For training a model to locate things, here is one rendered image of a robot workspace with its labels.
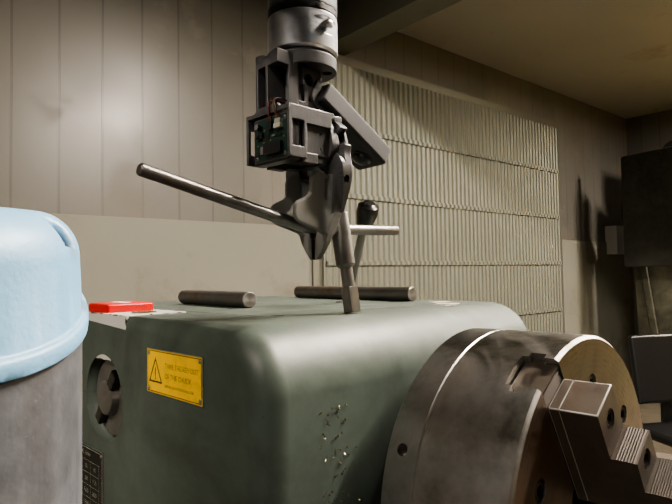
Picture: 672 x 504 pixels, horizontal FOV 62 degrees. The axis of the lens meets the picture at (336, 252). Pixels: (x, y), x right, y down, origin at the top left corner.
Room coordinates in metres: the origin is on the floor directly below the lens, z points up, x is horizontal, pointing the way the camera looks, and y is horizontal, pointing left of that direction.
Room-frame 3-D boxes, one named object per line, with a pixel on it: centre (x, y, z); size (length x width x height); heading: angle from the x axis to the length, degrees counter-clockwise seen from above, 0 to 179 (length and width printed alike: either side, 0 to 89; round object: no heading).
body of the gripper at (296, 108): (0.59, 0.04, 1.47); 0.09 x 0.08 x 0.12; 135
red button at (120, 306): (0.72, 0.28, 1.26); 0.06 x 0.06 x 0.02; 45
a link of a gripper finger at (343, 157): (0.59, 0.00, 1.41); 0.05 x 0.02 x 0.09; 45
